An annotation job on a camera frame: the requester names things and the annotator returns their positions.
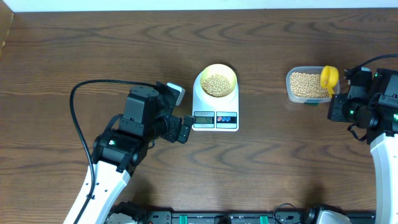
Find white digital kitchen scale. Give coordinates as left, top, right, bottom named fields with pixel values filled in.
left=192, top=71, right=239, bottom=132

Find clear plastic container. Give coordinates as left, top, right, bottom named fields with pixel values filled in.
left=286, top=65, right=340, bottom=104

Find yellow measuring scoop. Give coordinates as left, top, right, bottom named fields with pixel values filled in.
left=320, top=65, right=339, bottom=98

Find soybeans pile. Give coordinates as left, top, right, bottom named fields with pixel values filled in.
left=290, top=72, right=329, bottom=98

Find left black camera cable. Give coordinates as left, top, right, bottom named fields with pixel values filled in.
left=68, top=79, right=156, bottom=224

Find right black camera cable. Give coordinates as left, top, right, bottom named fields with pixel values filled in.
left=357, top=54, right=398, bottom=69

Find pale yellow bowl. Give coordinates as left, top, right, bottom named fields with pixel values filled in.
left=200, top=64, right=238, bottom=98

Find soybeans in bowl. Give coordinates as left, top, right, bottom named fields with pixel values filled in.
left=202, top=74, right=233, bottom=98

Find black camera cable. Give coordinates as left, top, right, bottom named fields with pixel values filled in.
left=357, top=54, right=398, bottom=69
left=68, top=79, right=156, bottom=224

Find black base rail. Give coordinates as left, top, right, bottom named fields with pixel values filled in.
left=105, top=201, right=376, bottom=224

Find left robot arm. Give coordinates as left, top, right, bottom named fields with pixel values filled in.
left=65, top=83, right=195, bottom=223

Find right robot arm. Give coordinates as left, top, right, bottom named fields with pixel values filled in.
left=328, top=67, right=397, bottom=223

